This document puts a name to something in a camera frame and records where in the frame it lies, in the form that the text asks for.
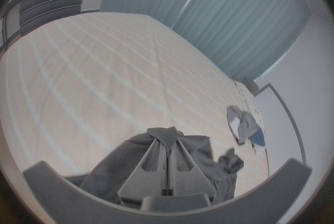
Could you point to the grey garment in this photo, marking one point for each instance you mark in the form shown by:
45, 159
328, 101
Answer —
248, 123

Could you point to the bed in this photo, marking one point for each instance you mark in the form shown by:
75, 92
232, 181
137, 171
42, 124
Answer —
104, 74

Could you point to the dark blue garment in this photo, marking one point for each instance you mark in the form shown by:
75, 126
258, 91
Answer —
258, 139

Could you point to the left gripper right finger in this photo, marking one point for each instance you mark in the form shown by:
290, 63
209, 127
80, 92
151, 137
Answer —
201, 183

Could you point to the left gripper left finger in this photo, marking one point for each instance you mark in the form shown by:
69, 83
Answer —
130, 189

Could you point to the black chest of drawers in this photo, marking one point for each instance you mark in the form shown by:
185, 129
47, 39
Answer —
52, 6

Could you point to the white printed pillow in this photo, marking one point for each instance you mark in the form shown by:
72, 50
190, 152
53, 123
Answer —
248, 95

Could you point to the black T-shirt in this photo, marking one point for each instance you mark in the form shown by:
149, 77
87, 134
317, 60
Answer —
198, 160

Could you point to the grey bedside table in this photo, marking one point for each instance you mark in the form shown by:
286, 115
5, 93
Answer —
248, 82

